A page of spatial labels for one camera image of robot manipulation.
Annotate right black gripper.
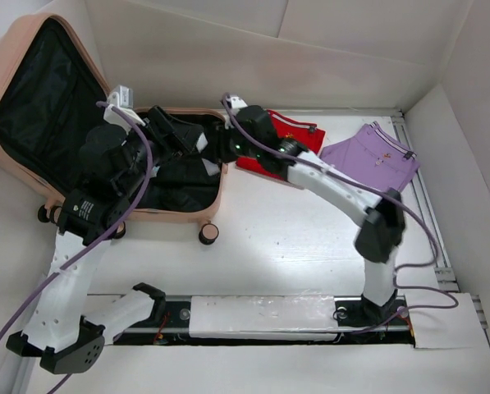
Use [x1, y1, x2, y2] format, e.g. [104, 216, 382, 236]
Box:
[200, 120, 261, 164]

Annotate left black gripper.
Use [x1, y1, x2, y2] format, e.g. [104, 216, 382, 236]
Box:
[118, 106, 203, 196]

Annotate red shirt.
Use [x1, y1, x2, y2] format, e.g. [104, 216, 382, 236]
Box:
[236, 109, 326, 182]

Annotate purple shorts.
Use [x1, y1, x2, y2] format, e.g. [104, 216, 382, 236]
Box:
[320, 122, 420, 192]

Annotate pink hard-shell suitcase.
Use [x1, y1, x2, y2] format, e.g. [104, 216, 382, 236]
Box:
[0, 13, 226, 245]

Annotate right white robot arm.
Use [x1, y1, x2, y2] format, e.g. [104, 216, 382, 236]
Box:
[220, 96, 405, 327]

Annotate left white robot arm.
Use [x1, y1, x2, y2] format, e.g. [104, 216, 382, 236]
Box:
[7, 104, 207, 374]

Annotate white foam cover block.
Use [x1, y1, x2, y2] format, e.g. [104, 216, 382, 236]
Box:
[188, 295, 338, 341]

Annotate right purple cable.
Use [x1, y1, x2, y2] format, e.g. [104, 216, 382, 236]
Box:
[221, 92, 459, 334]

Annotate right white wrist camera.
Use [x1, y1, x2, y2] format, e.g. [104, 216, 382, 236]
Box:
[222, 94, 248, 129]

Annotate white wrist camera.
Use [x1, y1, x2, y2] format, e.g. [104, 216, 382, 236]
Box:
[103, 85, 144, 132]
[222, 94, 248, 129]

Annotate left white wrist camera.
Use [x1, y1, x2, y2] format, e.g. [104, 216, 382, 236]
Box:
[103, 85, 144, 132]

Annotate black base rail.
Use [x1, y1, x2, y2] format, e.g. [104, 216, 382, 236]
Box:
[113, 296, 415, 346]

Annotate aluminium frame rail right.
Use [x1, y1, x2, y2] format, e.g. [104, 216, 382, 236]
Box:
[391, 110, 460, 293]

